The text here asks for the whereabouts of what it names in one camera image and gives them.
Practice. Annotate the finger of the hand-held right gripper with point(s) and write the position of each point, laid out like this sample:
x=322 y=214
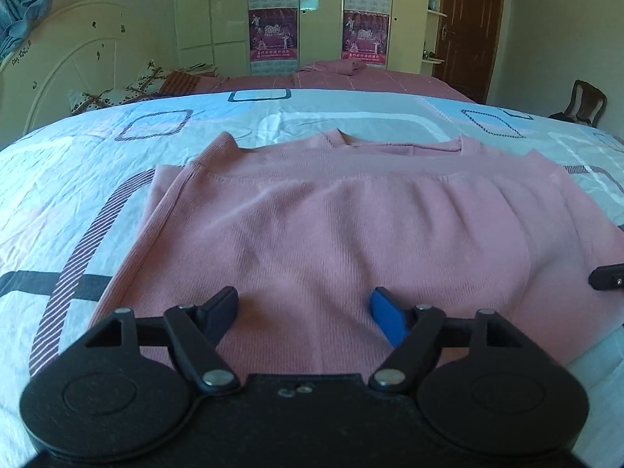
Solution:
x=607 y=278

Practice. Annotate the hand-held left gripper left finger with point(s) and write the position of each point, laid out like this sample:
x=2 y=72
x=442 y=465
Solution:
x=220 y=309

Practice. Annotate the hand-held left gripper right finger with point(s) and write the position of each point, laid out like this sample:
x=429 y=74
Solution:
x=387 y=313

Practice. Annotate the pink sweatshirt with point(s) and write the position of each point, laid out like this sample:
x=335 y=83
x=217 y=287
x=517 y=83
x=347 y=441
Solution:
x=341 y=234

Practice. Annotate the wooden chair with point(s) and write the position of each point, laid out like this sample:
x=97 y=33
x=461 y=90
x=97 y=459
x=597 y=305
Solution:
x=585 y=102

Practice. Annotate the patterned blue bed sheet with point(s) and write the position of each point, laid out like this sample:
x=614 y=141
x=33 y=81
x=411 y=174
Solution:
x=73 y=180

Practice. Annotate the orange striped cushion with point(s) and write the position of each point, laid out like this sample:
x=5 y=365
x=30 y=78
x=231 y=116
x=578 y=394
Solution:
x=180 y=83

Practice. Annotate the pink checked bed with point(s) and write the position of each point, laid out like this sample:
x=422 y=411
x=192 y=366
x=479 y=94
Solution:
x=390 y=80

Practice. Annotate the floral white pillow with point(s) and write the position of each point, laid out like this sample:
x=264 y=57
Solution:
x=126 y=90

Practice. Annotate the white bedside item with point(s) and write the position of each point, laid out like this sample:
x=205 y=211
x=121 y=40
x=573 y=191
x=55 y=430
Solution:
x=197 y=66

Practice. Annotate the brown wooden door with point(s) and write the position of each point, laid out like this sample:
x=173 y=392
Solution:
x=473 y=29

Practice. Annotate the cream wardrobe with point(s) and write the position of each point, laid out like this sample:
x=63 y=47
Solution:
x=224 y=9

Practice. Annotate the cream corner shelf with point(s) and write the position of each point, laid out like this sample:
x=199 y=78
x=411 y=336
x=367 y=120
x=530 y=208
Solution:
x=436 y=14

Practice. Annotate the cream round headboard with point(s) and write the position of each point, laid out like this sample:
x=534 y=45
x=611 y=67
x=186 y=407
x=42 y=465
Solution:
x=58 y=53

